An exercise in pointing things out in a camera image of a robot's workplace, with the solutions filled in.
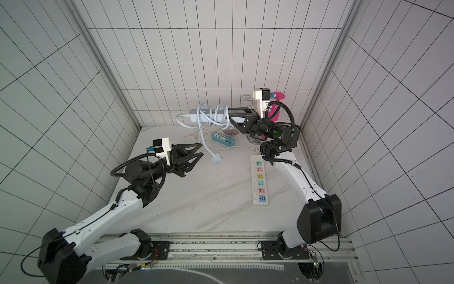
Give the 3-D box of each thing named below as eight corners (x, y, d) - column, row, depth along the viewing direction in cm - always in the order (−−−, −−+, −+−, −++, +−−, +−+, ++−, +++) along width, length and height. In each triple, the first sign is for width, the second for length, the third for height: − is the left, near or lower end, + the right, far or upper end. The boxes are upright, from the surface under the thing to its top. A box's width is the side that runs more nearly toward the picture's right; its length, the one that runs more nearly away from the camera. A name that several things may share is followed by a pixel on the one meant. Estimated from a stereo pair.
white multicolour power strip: (252, 206, 87) (253, 204, 84) (248, 157, 106) (248, 154, 104) (270, 206, 87) (271, 204, 84) (262, 157, 106) (263, 154, 104)
